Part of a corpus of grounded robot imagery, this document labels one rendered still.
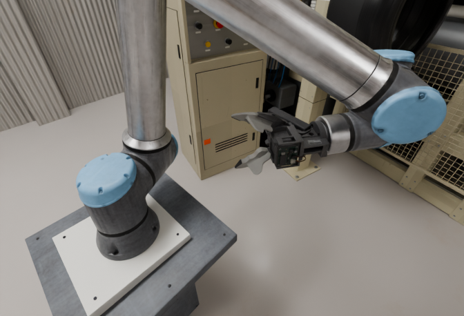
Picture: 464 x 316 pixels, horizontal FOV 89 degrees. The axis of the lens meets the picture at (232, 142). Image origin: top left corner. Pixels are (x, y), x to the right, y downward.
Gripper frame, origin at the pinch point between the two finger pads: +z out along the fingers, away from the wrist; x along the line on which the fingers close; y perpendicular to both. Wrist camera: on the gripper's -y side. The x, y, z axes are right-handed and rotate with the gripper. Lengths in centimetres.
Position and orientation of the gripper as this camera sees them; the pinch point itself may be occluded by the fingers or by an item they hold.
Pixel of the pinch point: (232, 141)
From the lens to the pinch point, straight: 53.8
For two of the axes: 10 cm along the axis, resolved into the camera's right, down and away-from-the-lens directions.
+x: 0.6, 7.8, 6.2
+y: 1.4, 6.1, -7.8
